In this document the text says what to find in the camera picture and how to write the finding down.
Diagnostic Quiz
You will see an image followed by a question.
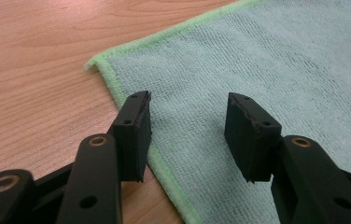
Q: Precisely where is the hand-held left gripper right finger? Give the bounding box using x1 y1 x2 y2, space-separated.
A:
224 91 283 184

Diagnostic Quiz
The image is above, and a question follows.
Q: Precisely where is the green microfibre cloth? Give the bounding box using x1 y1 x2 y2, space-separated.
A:
84 0 351 224

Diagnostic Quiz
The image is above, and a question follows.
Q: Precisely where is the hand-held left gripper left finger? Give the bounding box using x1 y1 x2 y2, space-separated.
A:
107 90 153 183

